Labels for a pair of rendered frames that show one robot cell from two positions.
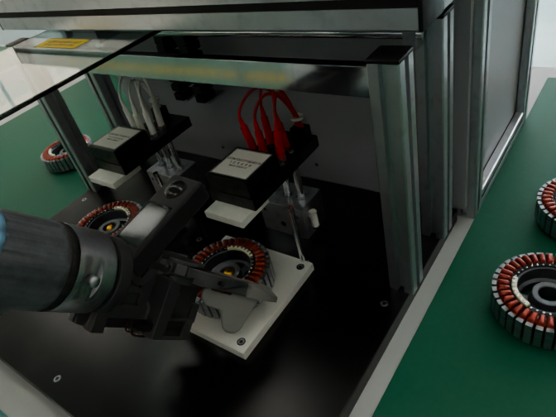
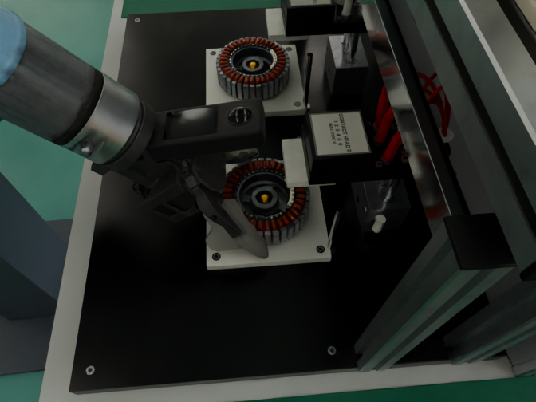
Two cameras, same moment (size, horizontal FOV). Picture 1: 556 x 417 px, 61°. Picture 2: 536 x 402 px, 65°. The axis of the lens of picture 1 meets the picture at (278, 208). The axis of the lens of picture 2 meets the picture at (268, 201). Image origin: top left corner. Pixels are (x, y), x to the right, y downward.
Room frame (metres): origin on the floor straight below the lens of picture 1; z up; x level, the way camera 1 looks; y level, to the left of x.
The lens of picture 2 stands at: (0.23, -0.11, 1.25)
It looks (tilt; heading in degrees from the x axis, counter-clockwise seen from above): 58 degrees down; 41
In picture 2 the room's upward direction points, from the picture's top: straight up
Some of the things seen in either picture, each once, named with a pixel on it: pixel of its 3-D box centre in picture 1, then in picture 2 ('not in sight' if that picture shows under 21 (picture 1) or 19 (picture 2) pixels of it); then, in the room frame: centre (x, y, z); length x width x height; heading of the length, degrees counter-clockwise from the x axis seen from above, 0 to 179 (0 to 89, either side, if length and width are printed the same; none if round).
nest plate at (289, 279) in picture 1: (234, 289); (265, 210); (0.44, 0.08, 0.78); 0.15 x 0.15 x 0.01; 46
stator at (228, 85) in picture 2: (111, 230); (253, 68); (0.61, 0.26, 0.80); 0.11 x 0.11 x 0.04
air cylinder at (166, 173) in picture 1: (175, 179); (344, 65); (0.71, 0.15, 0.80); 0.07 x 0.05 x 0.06; 46
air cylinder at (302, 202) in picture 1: (291, 208); (378, 194); (0.54, -0.02, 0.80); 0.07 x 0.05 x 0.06; 46
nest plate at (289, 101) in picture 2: not in sight; (253, 80); (0.61, 0.26, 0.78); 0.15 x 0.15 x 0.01; 46
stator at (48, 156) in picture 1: (68, 152); not in sight; (1.00, 0.42, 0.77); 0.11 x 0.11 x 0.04
